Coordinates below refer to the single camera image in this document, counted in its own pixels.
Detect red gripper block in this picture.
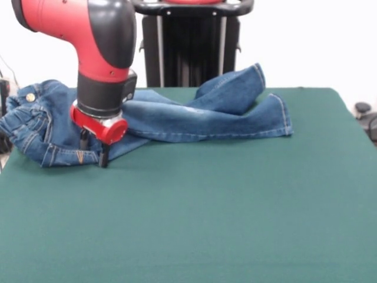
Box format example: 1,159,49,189
70,100,129,169

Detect blue denim jeans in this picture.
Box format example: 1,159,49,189
0,62,295,169

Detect black electronics box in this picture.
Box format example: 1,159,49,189
0,78,11,113

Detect dark green table cloth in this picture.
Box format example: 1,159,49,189
0,86,377,283

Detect black office chair base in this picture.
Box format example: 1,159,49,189
354,101,377,139

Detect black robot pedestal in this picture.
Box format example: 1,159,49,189
131,0,254,88

